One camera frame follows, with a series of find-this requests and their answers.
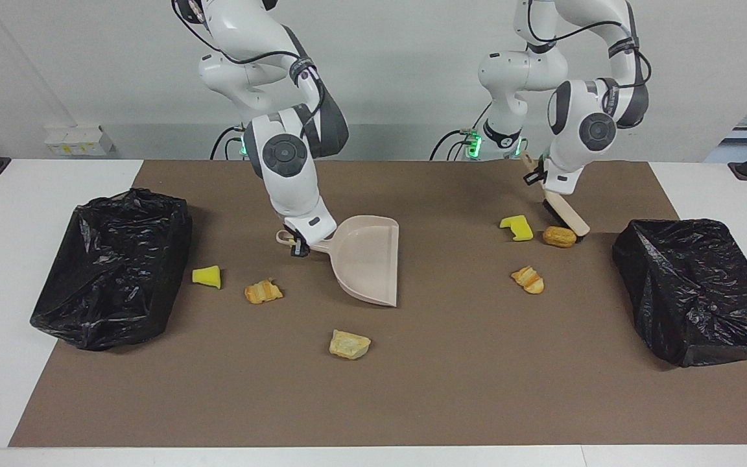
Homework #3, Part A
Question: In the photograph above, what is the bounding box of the beige brush with black bristles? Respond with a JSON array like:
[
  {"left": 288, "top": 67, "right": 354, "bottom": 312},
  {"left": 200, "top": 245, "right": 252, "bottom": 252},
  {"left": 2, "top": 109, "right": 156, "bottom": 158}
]
[{"left": 520, "top": 151, "right": 591, "bottom": 237}]

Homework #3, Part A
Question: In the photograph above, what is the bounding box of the yellow sponge with green backing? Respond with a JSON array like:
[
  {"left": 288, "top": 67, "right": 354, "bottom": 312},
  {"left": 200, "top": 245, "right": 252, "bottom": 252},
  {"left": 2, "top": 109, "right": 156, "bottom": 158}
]
[{"left": 500, "top": 215, "right": 534, "bottom": 242}]

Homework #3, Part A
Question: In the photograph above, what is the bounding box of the orange croissant piece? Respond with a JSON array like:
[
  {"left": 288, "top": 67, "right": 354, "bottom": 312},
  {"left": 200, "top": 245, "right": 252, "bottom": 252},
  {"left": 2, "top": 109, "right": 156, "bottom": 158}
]
[{"left": 244, "top": 278, "right": 284, "bottom": 305}]

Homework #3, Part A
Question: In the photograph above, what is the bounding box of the brown oval bun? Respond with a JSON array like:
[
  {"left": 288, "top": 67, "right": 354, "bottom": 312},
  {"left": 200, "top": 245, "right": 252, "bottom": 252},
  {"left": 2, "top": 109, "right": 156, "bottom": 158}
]
[{"left": 542, "top": 226, "right": 577, "bottom": 248}]

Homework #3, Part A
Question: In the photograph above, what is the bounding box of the beige plastic dustpan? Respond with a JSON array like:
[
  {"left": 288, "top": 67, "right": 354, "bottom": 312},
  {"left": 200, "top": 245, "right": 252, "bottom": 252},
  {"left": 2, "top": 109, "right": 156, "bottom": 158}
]
[{"left": 275, "top": 215, "right": 400, "bottom": 307}]

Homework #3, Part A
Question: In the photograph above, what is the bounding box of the yellow wedge sponge piece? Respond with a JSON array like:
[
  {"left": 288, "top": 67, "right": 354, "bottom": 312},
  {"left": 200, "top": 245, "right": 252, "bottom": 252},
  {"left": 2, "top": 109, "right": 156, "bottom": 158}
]
[{"left": 192, "top": 265, "right": 222, "bottom": 290}]

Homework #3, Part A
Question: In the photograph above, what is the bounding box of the striped bread roll piece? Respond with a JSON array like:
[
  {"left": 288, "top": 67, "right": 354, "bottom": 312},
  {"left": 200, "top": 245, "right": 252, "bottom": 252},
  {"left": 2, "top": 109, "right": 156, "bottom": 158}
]
[{"left": 511, "top": 265, "right": 545, "bottom": 295}]

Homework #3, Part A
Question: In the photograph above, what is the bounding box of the pale bread chunk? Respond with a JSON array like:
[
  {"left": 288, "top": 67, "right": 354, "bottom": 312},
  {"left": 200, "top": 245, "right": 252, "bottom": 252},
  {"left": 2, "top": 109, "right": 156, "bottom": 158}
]
[{"left": 329, "top": 329, "right": 372, "bottom": 361}]

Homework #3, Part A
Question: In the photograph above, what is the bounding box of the black bag lined trash bin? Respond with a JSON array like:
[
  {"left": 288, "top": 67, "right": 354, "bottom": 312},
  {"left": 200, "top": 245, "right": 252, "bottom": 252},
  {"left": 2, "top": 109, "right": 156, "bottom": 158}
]
[
  {"left": 611, "top": 219, "right": 747, "bottom": 368},
  {"left": 30, "top": 188, "right": 194, "bottom": 352}
]

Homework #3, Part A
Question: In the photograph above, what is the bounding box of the brown table mat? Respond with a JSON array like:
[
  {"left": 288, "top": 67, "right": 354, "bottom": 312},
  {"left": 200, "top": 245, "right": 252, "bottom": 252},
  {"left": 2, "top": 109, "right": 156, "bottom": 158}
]
[{"left": 8, "top": 160, "right": 747, "bottom": 448}]

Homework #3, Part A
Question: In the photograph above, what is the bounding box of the black base cable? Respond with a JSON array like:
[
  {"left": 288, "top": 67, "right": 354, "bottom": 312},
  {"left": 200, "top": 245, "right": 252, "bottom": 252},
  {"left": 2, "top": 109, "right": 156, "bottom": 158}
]
[
  {"left": 430, "top": 130, "right": 478, "bottom": 161},
  {"left": 210, "top": 126, "right": 244, "bottom": 161}
]

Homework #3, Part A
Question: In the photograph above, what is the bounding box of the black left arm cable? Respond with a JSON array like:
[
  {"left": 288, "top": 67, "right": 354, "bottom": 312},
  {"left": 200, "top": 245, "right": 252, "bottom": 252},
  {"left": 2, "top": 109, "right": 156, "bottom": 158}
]
[{"left": 529, "top": 19, "right": 652, "bottom": 88}]

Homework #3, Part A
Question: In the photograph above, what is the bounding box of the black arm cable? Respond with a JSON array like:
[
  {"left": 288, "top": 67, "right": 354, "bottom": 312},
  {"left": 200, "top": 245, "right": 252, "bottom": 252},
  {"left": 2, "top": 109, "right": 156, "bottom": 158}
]
[
  {"left": 172, "top": 0, "right": 327, "bottom": 140},
  {"left": 529, "top": 19, "right": 652, "bottom": 88}
]

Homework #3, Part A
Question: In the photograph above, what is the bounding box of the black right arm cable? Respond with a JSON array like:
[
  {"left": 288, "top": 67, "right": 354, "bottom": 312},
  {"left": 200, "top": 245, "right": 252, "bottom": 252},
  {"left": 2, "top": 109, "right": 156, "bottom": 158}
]
[{"left": 172, "top": 0, "right": 327, "bottom": 140}]

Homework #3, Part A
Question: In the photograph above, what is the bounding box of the white wall socket box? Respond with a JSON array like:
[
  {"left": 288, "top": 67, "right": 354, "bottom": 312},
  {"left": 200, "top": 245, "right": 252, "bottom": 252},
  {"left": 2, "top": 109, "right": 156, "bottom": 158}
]
[{"left": 44, "top": 125, "right": 115, "bottom": 157}]

